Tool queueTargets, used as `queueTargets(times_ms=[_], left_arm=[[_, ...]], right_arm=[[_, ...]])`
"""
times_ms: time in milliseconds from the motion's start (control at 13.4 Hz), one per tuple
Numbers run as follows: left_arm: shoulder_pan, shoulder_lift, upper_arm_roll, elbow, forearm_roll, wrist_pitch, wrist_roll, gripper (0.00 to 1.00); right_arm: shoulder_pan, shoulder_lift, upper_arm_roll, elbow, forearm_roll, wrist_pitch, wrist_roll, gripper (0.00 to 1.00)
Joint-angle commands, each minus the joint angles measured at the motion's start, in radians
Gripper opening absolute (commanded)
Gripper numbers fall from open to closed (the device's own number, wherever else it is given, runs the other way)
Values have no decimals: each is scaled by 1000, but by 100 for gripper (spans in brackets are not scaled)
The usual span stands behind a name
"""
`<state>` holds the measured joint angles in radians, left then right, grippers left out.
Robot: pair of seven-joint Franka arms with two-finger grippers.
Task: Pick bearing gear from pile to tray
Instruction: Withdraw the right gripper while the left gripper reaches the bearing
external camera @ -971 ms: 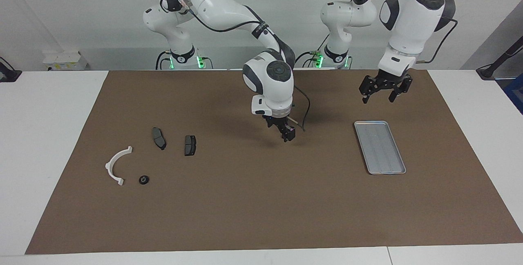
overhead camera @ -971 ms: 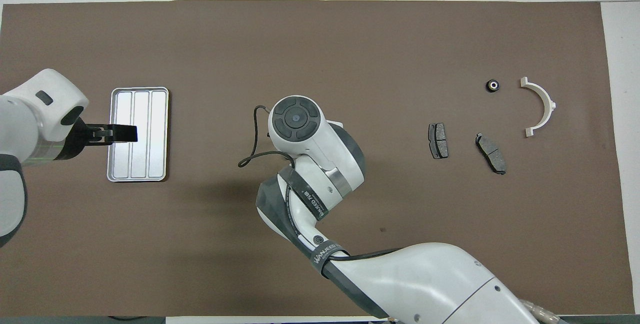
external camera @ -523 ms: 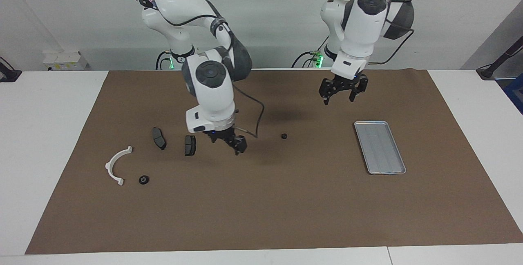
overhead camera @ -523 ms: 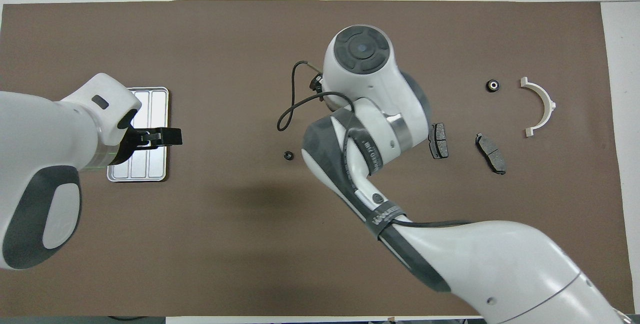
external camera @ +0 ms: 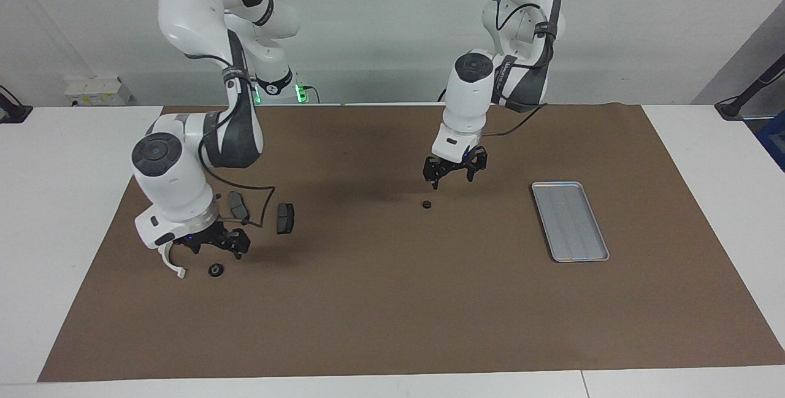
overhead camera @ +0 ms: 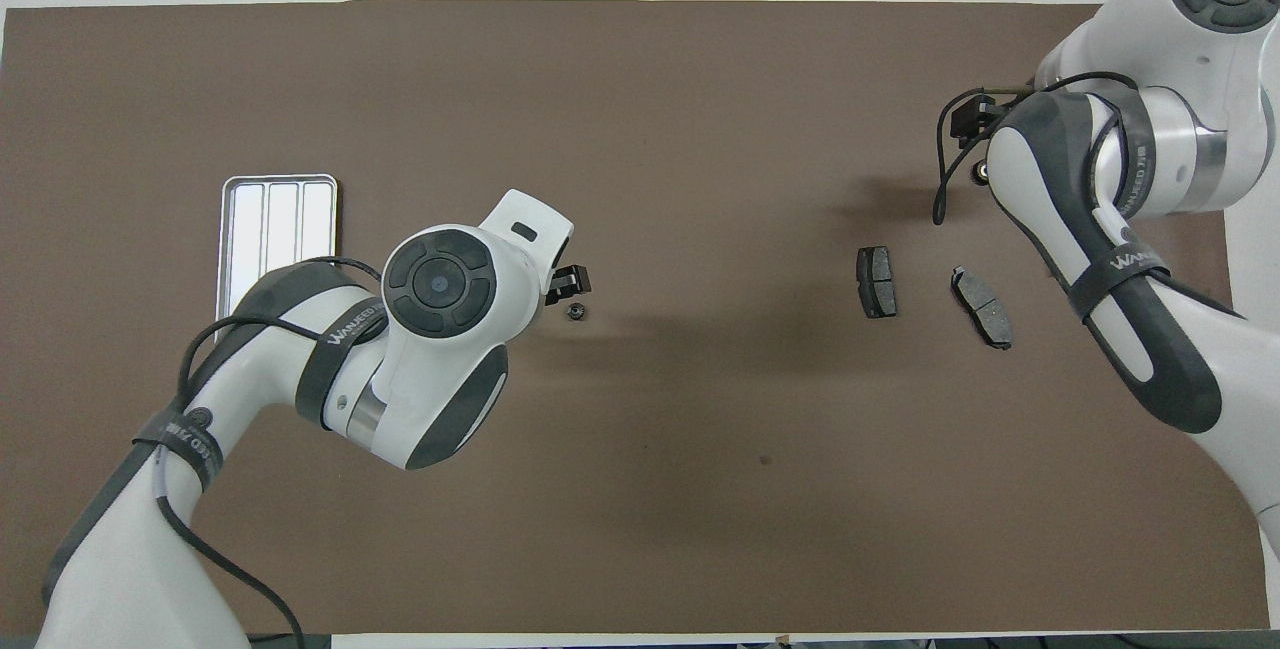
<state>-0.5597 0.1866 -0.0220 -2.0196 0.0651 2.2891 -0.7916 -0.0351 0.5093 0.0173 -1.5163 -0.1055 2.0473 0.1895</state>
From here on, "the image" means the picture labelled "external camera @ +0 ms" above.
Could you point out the blue box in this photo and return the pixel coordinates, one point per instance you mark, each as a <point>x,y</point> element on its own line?
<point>776,140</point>

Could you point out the white box with yellow labels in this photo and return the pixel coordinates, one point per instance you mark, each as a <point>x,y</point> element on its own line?
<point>98,90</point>

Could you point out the rectangular dark grey brake pad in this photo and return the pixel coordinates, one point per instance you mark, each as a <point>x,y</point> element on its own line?
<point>285,219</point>

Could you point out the silver metal tray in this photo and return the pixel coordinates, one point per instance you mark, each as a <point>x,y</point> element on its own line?
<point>576,226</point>

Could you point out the black clamp stand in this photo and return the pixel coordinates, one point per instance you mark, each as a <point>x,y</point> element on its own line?
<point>15,113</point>

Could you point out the black angled pole stand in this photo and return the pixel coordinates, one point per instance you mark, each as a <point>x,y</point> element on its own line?
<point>733,108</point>

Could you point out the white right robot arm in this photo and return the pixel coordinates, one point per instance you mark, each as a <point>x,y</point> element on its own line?
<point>172,183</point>

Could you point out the white semicircular bracket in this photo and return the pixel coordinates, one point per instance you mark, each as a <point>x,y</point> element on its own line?
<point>179,273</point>

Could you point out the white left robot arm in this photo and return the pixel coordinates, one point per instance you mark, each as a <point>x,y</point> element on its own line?
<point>469,97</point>

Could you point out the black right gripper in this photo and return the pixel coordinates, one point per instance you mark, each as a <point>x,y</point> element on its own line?
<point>205,237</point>

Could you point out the elongated dark grey brake pad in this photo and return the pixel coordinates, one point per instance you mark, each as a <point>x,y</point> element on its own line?
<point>238,206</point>

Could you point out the brown table mat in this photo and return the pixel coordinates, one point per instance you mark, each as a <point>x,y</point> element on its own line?
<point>368,300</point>

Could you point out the large black silver-centred bearing gear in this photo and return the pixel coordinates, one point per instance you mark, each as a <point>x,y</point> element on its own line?
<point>215,270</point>

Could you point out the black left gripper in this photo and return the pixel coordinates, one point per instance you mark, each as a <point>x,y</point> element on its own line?
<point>457,160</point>

